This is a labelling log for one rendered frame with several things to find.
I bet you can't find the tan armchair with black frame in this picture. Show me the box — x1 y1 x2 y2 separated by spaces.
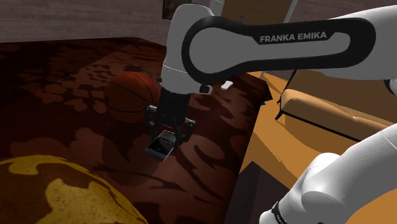
274 69 397 144

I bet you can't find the yellow brown patterned pillow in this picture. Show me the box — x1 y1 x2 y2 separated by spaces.
0 155 150 224

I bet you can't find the bed with red patterned cover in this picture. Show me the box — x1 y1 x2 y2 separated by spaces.
0 36 274 224

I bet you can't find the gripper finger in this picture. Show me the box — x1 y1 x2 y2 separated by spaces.
174 117 197 145
144 105 160 138

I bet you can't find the black mobile phone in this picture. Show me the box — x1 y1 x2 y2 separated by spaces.
143 130 178 162

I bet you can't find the dark framed wall picture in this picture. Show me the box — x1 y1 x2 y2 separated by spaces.
162 0 175 20

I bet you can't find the orange basketball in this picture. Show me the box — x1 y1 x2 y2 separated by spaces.
104 71 161 123

